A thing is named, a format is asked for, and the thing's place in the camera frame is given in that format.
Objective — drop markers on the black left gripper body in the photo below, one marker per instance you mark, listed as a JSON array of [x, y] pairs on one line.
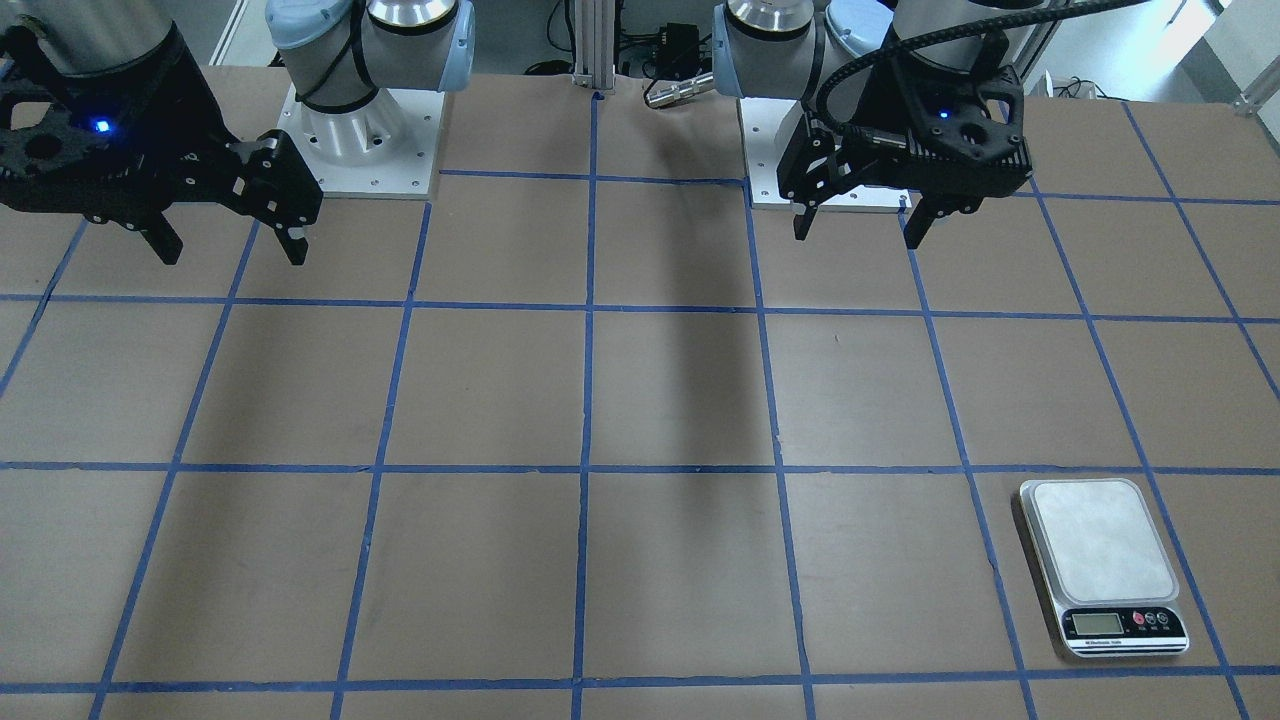
[[880, 95]]

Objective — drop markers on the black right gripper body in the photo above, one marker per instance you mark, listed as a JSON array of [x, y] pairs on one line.
[[192, 112]]

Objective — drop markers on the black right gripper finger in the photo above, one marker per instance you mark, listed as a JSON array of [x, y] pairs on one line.
[[294, 243], [162, 238]]

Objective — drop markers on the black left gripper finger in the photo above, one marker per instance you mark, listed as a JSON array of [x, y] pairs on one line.
[[805, 215], [929, 210]]

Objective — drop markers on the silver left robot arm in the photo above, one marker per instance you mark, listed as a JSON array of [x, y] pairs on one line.
[[774, 49]]

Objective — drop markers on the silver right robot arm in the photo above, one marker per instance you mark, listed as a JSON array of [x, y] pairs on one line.
[[339, 53]]

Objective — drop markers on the silver cylindrical connector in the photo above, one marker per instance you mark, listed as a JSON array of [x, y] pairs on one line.
[[680, 91]]

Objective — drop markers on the black electronics box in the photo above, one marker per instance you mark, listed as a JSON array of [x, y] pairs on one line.
[[672, 52]]

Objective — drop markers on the silver digital kitchen scale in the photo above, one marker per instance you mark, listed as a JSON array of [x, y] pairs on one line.
[[1108, 581]]

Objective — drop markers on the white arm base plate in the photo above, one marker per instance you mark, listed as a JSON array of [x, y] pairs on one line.
[[767, 126], [386, 150]]

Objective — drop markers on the aluminium frame post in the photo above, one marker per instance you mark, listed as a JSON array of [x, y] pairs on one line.
[[594, 44]]

